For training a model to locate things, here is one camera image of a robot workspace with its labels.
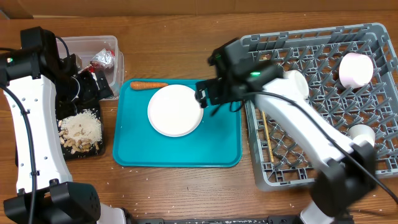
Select red foil snack wrapper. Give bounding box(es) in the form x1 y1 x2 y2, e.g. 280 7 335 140
82 49 116 72

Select orange carrot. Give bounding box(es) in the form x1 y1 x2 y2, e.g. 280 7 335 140
130 81 169 90

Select rice and meat leftovers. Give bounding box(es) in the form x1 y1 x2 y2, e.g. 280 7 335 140
57 108 103 156

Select pink plate with food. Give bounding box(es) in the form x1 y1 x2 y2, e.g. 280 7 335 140
147 85 204 138

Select wooden chopstick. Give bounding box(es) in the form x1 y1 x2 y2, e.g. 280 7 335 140
261 111 274 162

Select white bowl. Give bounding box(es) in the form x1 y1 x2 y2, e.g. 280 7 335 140
283 70 309 100

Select small white cup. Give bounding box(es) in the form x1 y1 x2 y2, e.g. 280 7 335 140
347 124 376 146

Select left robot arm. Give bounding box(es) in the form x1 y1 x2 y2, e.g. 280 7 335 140
1 27 134 223

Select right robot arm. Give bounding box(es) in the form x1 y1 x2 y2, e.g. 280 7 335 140
195 39 377 223

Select grey dishwasher rack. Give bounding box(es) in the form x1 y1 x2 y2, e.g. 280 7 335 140
241 23 397 191

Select clear plastic bin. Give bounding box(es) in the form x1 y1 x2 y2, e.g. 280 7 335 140
62 35 125 101

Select black bin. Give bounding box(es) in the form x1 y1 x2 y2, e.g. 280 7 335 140
55 99 106 162

